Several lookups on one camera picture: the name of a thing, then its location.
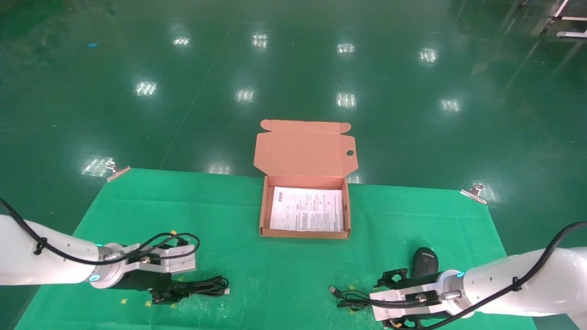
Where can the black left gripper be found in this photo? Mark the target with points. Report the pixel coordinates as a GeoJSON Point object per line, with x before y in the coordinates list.
{"type": "Point", "coordinates": [142, 280]}

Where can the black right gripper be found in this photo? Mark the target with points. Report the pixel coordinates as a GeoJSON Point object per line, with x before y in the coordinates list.
{"type": "Point", "coordinates": [426, 317]}

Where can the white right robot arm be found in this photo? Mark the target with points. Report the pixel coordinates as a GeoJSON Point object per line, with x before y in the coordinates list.
{"type": "Point", "coordinates": [527, 288]}

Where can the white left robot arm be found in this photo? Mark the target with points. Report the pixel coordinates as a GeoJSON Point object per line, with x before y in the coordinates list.
{"type": "Point", "coordinates": [36, 266]}

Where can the open orange cardboard box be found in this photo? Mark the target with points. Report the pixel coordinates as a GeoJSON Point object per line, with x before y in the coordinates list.
{"type": "Point", "coordinates": [302, 156]}

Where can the green table cloth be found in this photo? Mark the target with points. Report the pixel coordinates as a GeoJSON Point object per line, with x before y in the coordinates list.
{"type": "Point", "coordinates": [275, 275]}

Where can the white printed instruction sheet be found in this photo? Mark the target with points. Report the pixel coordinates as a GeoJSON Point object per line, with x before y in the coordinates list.
{"type": "Point", "coordinates": [307, 211]}

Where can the metal binder clip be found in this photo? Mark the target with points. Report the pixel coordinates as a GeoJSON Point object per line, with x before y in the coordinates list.
{"type": "Point", "coordinates": [474, 194]}
{"type": "Point", "coordinates": [118, 172]}

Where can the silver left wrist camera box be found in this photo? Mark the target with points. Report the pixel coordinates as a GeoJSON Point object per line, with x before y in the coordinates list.
{"type": "Point", "coordinates": [181, 263]}

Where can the white metal frame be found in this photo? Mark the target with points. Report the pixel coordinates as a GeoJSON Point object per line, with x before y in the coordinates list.
{"type": "Point", "coordinates": [573, 18]}

